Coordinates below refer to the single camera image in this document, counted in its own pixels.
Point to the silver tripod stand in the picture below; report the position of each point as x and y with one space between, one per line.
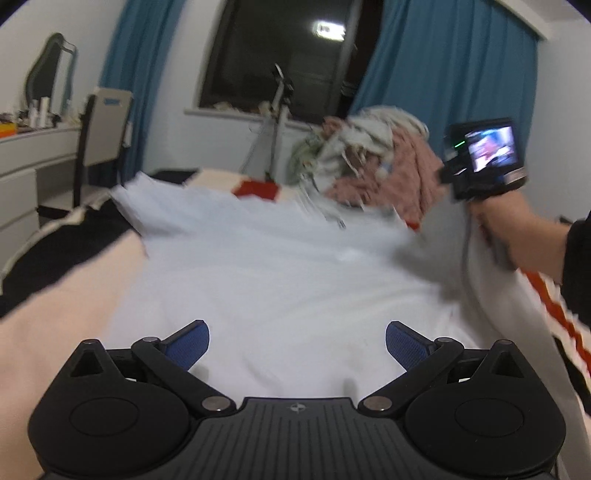
276 124

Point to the white t-shirt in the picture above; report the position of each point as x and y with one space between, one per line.
277 277

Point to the black and white chair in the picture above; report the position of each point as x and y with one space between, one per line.
99 134

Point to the white dresser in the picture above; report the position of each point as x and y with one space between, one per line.
27 175

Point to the group of cosmetic bottles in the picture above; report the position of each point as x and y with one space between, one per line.
41 110

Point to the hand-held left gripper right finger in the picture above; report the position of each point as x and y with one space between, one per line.
406 347

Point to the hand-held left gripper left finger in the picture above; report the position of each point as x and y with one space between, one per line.
190 345

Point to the pile of clothes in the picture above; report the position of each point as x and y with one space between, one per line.
415 170

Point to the person's right hand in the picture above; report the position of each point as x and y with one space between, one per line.
501 217

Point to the blue curtain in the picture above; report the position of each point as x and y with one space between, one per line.
138 64
443 64

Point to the light green printed cloth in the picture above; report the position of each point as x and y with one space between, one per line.
307 159

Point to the person's right forearm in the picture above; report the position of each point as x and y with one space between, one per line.
547 244

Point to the red black cream striped blanket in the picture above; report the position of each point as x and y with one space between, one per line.
55 295

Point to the dark window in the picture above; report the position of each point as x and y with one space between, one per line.
277 50

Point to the orange box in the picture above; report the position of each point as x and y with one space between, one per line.
7 130

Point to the wavy frame mirror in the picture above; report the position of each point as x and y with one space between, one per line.
46 69

